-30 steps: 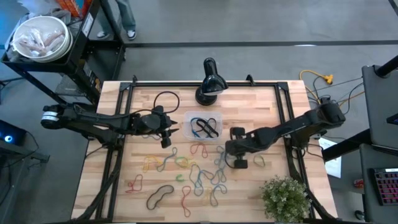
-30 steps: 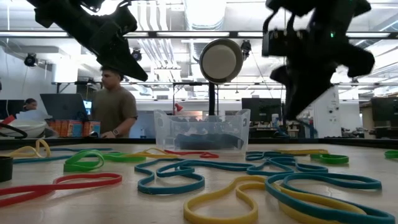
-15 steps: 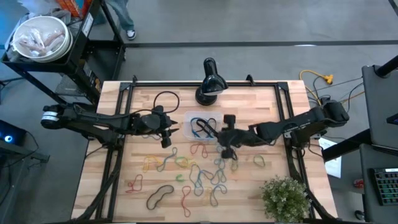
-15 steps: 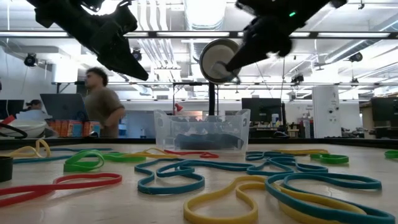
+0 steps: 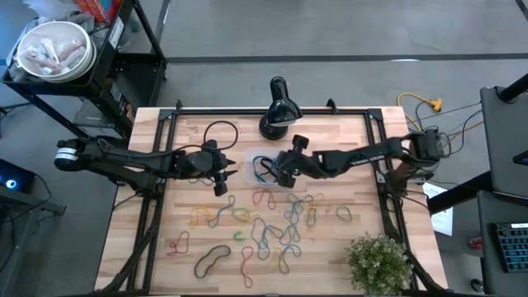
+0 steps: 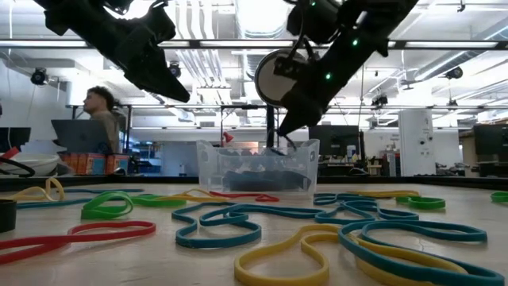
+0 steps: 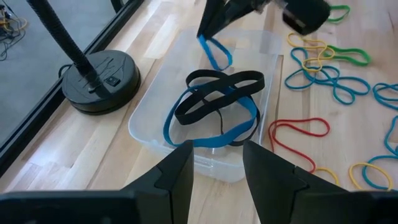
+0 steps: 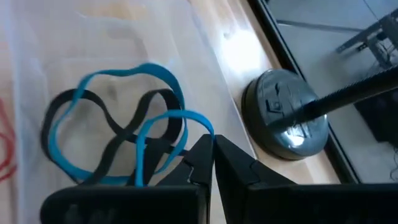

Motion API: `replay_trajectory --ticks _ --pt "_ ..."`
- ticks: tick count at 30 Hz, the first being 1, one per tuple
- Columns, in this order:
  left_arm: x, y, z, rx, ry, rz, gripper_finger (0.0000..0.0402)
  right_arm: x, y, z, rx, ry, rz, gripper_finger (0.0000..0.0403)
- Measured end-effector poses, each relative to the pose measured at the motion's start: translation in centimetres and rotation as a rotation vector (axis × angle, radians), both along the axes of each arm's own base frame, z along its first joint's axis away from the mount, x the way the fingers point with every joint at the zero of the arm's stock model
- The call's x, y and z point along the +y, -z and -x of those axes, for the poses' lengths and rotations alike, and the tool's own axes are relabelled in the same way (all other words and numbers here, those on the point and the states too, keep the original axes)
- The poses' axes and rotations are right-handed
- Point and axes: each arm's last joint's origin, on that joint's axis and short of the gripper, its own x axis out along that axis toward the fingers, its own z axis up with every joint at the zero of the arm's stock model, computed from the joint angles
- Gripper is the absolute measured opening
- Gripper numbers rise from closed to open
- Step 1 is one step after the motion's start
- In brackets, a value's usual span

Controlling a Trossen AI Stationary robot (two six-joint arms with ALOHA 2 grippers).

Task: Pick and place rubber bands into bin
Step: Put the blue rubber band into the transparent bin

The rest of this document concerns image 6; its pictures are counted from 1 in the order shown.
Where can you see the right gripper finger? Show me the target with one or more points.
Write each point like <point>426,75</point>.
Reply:
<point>297,119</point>

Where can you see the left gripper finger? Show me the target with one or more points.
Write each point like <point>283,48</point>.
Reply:
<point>158,79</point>

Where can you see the blue rubber band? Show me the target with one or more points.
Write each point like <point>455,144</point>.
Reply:
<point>329,195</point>
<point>397,216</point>
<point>47,204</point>
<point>480,277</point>
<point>216,241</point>

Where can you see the red rubber band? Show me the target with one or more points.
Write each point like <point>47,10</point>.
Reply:
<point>246,195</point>
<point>39,243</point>

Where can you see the yellow rubber band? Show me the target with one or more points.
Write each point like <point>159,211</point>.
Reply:
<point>190,195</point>
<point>381,194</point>
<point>278,280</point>
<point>28,195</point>

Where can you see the green rubber band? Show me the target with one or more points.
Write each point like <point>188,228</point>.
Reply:
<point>107,214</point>
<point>501,197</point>
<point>426,204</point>
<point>158,202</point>

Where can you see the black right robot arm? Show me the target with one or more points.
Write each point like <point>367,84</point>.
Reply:
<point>377,24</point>

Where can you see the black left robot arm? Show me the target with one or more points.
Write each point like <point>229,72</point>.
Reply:
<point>59,16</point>

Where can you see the clear plastic bin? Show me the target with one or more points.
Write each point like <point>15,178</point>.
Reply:
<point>210,167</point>

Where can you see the black ceiling spotlight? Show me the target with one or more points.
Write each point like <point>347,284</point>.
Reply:
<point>39,76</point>
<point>454,73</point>
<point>174,70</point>
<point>379,100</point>

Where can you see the person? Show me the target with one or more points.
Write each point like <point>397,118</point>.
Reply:
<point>101,103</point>

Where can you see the small red lamp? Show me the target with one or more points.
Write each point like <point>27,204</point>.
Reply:
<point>227,137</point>

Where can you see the orange cardboard box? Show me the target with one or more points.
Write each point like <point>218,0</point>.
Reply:
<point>117,163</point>
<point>83,165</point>

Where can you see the grey laptop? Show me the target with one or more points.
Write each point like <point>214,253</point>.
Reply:
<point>79,137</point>

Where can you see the white bowl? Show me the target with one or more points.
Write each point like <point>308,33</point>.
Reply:
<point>39,163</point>

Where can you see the black overhead frame beam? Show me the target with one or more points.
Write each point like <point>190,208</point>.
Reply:
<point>222,43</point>

